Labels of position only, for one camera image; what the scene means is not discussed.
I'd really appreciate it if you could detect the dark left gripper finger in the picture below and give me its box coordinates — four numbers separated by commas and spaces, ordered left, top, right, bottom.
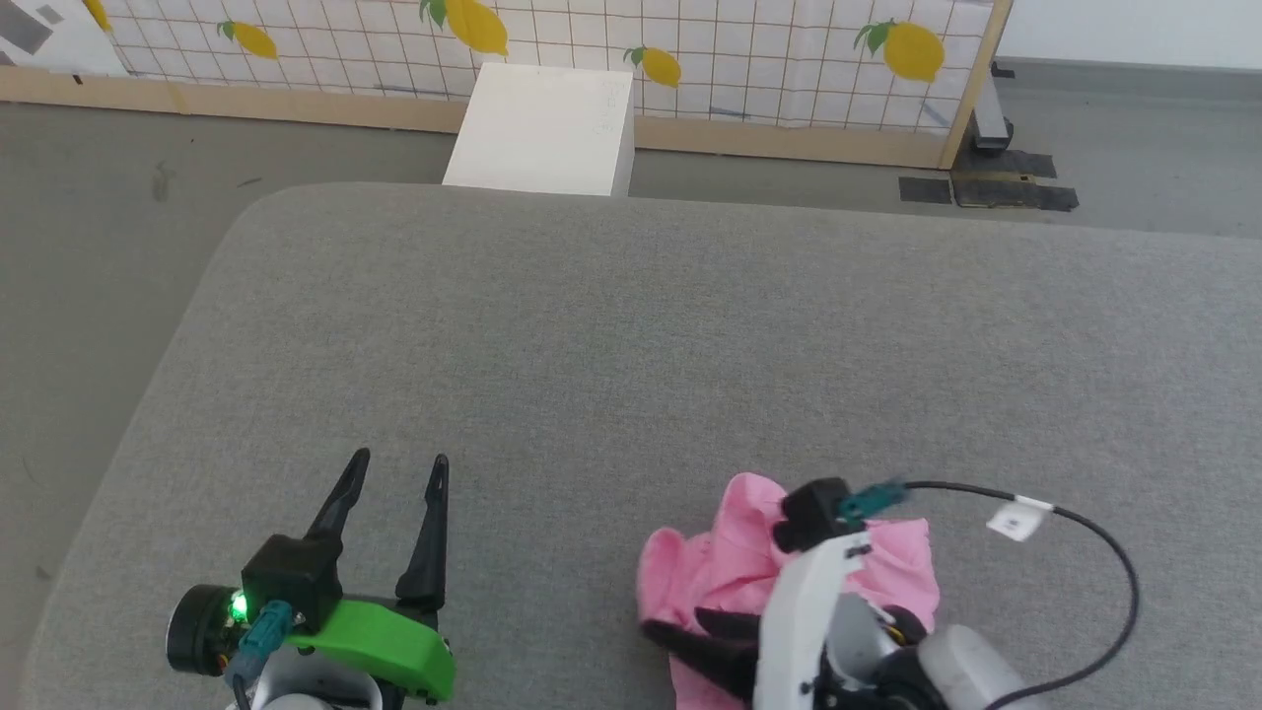
304, 448, 373, 543
395, 454, 452, 618

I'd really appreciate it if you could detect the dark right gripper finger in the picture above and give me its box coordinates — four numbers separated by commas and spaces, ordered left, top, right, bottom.
694, 607, 767, 643
640, 618, 762, 705

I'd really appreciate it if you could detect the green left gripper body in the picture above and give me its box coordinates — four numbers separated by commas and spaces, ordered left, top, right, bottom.
286, 596, 457, 707

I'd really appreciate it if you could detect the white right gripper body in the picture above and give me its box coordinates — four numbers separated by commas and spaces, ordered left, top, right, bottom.
753, 532, 875, 710

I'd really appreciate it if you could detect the pink garment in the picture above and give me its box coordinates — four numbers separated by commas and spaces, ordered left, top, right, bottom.
637, 471, 942, 710

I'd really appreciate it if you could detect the white box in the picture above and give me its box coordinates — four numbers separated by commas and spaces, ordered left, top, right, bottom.
441, 62, 636, 199

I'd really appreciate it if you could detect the long black floor tape patch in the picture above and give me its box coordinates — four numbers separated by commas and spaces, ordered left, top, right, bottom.
950, 177, 1081, 213

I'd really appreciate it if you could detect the black floor tape under foot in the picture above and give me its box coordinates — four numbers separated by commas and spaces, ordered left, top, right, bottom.
952, 149, 1059, 179

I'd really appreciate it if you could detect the white board with grey marks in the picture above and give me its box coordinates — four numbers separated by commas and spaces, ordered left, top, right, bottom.
0, 0, 130, 79

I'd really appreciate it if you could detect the metal partition foot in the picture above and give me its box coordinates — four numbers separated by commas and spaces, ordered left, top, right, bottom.
970, 60, 1017, 155

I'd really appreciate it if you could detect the lemon print partition screen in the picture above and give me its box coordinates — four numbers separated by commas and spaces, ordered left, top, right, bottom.
0, 0, 1016, 172

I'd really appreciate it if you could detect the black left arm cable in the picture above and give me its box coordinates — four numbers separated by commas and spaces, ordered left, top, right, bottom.
224, 601, 296, 710

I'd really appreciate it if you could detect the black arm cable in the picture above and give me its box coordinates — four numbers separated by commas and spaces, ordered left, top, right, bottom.
838, 479, 1143, 710
224, 601, 296, 710

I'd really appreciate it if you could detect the white cable tag label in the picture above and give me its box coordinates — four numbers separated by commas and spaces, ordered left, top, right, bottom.
987, 495, 1055, 542

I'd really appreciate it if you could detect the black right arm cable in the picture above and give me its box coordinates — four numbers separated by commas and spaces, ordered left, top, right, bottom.
838, 479, 1143, 710

